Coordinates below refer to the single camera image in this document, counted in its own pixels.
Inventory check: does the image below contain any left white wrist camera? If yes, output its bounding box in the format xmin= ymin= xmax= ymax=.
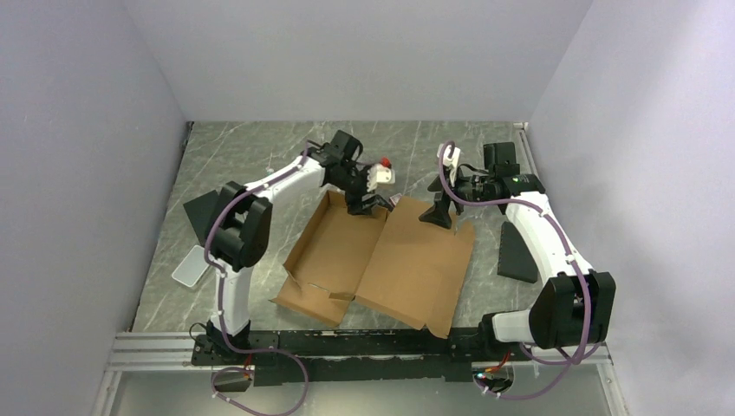
xmin=367 ymin=158 xmax=396 ymax=192

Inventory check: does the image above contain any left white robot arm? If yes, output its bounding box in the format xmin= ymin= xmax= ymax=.
xmin=204 ymin=130 xmax=395 ymax=364

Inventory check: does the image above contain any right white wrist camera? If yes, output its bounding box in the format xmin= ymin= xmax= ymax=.
xmin=437 ymin=140 xmax=461 ymax=186

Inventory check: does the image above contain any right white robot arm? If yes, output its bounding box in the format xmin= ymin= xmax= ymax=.
xmin=419 ymin=140 xmax=616 ymax=361

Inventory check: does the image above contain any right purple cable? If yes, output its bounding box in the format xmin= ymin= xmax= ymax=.
xmin=437 ymin=140 xmax=605 ymax=402

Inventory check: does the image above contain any black rectangular pad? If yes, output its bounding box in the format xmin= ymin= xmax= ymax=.
xmin=183 ymin=191 xmax=219 ymax=246
xmin=498 ymin=221 xmax=538 ymax=283

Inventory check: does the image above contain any brown cardboard box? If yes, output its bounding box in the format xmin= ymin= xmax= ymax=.
xmin=272 ymin=191 xmax=476 ymax=339

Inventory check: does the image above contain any right black rectangular pad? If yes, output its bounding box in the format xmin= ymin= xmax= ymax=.
xmin=498 ymin=221 xmax=538 ymax=283

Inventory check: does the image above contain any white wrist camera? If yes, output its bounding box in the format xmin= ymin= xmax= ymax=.
xmin=437 ymin=140 xmax=461 ymax=186
xmin=367 ymin=158 xmax=396 ymax=192

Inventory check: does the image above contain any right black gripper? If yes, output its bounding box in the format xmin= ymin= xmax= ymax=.
xmin=419 ymin=165 xmax=494 ymax=229

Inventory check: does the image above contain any small red white box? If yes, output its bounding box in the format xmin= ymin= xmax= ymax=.
xmin=388 ymin=193 xmax=403 ymax=209

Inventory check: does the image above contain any left black rectangular pad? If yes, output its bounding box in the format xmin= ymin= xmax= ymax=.
xmin=183 ymin=191 xmax=219 ymax=246

